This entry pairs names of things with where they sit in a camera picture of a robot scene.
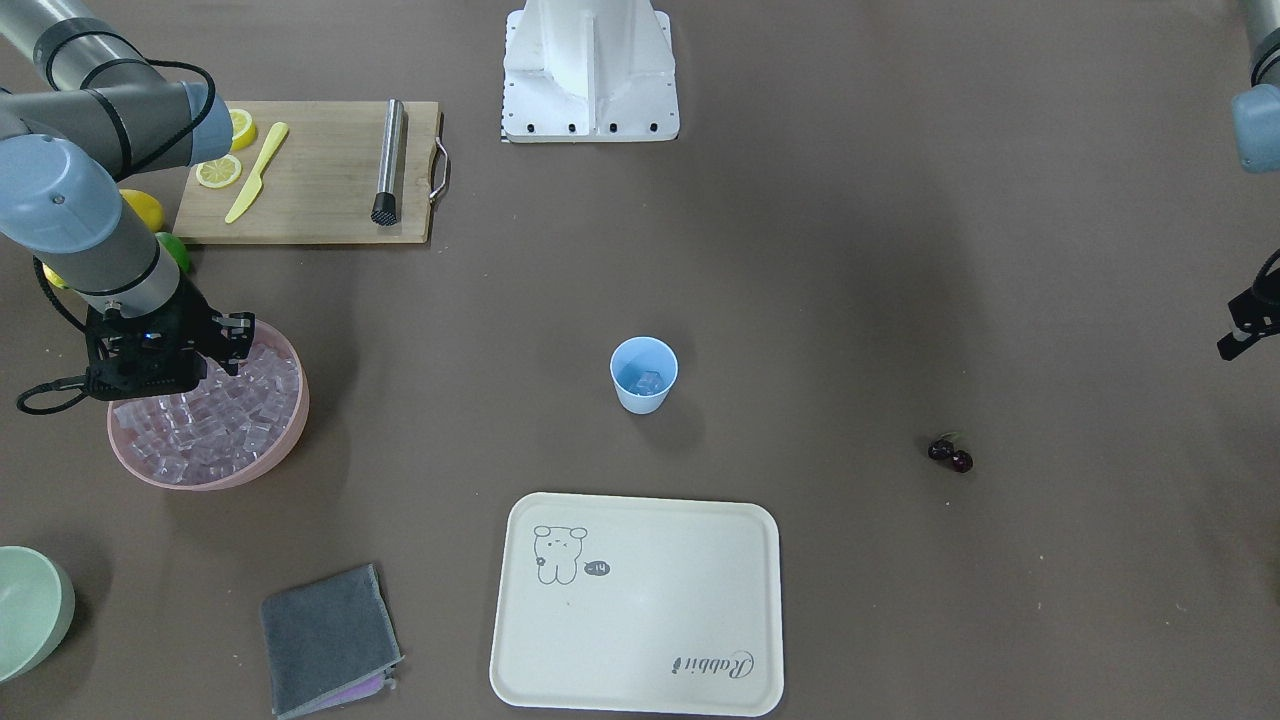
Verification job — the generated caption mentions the pink bowl of ice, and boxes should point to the pink bowl of ice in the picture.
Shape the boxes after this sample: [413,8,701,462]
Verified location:
[108,322,310,491]

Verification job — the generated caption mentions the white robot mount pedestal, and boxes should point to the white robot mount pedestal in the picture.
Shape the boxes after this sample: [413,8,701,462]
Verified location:
[500,1,681,143]

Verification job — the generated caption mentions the light blue plastic cup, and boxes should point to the light blue plastic cup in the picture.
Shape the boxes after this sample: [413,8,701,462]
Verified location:
[609,336,680,415]

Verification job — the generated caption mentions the yellow plastic knife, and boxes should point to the yellow plastic knife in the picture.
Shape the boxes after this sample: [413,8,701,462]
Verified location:
[223,122,291,225]

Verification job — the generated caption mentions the thin lemon slice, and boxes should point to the thin lemon slice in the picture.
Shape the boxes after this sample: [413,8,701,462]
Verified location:
[195,154,243,190]

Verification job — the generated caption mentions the lemon half slice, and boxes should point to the lemon half slice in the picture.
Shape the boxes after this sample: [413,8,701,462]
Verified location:
[229,108,257,152]

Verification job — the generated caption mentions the green lime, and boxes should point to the green lime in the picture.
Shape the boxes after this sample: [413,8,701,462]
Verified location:
[154,231,192,274]

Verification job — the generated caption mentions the whole yellow lemon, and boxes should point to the whole yellow lemon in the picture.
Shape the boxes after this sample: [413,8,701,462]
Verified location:
[119,188,166,233]

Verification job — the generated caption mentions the wooden cutting board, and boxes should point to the wooden cutting board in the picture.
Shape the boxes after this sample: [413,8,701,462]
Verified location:
[173,100,448,245]

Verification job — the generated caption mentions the mint green bowl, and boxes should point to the mint green bowl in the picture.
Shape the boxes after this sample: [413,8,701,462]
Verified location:
[1,546,76,683]

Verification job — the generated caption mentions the steel muddler black tip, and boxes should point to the steel muddler black tip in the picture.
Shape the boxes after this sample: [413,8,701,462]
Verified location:
[370,99,407,227]

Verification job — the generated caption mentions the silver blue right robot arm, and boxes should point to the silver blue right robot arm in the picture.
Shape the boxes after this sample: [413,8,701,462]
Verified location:
[1,1,256,415]

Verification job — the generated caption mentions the clear ice cube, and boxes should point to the clear ice cube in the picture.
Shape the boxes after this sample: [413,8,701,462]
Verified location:
[630,370,666,396]

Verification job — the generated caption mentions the dark red cherry pair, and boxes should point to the dark red cherry pair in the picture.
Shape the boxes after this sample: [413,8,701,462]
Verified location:
[925,432,975,474]

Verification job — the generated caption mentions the grey folded cloth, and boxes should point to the grey folded cloth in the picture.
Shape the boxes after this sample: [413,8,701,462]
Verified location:
[259,562,403,719]

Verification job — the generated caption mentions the cream rabbit serving tray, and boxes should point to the cream rabbit serving tray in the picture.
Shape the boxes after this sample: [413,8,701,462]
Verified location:
[489,492,785,717]

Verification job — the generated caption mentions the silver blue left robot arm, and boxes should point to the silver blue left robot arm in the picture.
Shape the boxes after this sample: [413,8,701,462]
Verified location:
[1216,1,1279,361]

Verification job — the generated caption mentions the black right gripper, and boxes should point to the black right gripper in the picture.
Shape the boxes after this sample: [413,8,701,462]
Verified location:
[84,284,256,401]

